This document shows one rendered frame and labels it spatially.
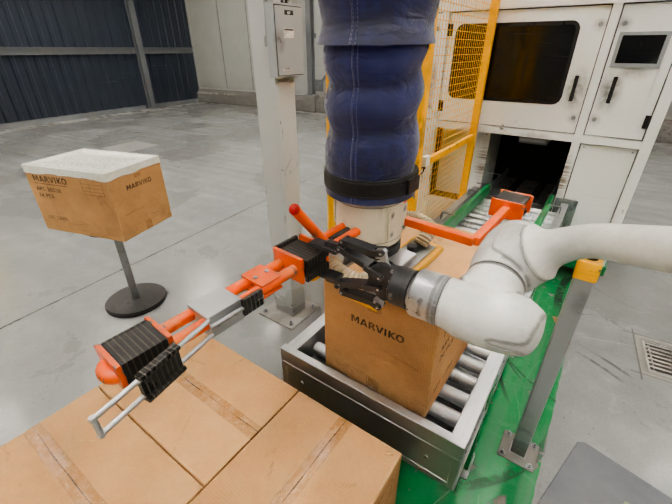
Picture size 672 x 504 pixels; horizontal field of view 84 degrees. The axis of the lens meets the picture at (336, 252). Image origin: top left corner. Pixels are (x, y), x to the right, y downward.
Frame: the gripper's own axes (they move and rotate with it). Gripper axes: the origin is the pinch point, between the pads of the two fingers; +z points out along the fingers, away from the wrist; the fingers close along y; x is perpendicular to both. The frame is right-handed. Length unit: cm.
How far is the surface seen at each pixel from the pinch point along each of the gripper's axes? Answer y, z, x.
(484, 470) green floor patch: 120, -38, 60
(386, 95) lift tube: -30.9, -4.7, 14.5
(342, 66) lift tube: -35.9, 3.2, 11.0
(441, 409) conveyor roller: 66, -22, 33
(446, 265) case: 25, -9, 55
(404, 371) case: 50, -10, 27
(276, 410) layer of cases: 66, 23, 2
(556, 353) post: 59, -48, 75
